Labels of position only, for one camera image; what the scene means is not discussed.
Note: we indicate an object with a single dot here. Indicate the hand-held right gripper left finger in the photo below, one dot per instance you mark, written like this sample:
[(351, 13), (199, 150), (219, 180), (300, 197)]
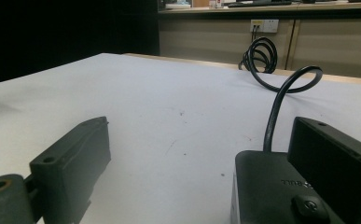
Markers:
[(72, 161)]

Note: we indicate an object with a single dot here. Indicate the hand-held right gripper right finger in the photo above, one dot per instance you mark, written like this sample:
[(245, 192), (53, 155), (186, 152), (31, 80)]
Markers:
[(340, 168)]

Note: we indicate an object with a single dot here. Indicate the beige wooden desk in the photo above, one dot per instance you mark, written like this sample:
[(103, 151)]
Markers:
[(330, 43)]

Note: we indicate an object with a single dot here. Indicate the black keyboard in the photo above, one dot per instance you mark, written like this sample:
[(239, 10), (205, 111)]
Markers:
[(259, 3)]

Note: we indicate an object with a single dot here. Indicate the white flat object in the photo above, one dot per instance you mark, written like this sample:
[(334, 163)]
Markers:
[(177, 6)]

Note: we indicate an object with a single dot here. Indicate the small white box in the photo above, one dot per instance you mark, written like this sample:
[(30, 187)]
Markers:
[(216, 3)]

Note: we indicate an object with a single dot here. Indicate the white wall socket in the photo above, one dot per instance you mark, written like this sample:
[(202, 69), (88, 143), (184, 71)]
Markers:
[(270, 26)]

